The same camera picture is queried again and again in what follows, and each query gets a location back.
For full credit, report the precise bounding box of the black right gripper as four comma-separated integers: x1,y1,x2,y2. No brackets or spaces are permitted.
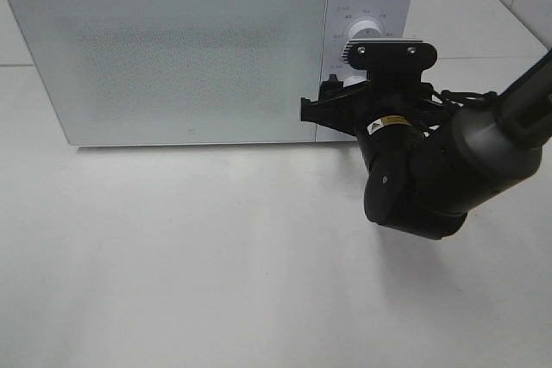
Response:
299,74,431,140

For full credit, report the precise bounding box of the white microwave door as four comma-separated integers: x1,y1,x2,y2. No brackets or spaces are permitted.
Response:
9,0,326,147

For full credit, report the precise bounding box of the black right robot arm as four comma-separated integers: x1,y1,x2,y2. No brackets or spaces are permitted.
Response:
300,40,551,240

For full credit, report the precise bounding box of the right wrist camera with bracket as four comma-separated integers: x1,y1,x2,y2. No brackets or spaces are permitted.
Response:
342,38,438,81

